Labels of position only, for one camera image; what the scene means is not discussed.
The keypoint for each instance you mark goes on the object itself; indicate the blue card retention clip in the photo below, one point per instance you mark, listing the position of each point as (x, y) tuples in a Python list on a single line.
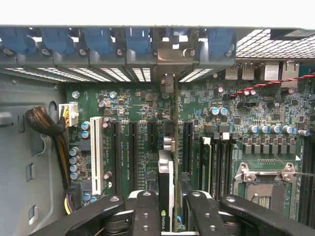
[(137, 39), (14, 39), (219, 39), (97, 39), (56, 39)]

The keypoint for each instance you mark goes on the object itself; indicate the thin metal locking lever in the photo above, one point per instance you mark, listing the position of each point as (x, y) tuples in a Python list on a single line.
[(305, 174)]

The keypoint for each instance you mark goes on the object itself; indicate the silver ethernet port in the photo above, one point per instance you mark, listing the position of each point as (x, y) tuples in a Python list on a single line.
[(290, 73)]

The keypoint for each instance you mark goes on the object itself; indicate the green motherboard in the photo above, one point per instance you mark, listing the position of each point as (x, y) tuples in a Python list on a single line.
[(137, 98)]

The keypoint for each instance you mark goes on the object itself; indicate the black RAM slot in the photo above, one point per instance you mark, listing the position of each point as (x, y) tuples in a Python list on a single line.
[(222, 167), (215, 167), (229, 167)]

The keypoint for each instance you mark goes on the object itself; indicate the short black expansion slot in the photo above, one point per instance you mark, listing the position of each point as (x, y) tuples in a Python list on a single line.
[(151, 132)]

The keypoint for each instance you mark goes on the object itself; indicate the silver port block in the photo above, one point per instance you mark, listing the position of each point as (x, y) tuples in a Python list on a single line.
[(272, 71)]

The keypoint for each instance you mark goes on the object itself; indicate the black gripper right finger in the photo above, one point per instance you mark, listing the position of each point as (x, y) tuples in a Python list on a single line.
[(205, 216)]

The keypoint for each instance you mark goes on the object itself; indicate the white power connector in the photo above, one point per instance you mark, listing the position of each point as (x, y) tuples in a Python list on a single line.
[(71, 114)]

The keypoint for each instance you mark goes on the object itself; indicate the open black PC case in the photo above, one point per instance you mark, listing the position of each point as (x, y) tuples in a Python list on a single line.
[(24, 147)]

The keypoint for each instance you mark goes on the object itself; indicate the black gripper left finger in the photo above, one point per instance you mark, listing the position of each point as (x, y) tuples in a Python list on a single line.
[(146, 216)]

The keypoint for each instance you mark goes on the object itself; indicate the CPU socket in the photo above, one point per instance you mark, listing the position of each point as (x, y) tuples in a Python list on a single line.
[(265, 196)]

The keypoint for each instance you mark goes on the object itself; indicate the silver USB port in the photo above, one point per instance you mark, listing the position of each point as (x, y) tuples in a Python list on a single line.
[(248, 71), (231, 71)]

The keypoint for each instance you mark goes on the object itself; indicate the white expansion slot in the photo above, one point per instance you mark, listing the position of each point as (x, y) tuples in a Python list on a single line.
[(96, 157)]

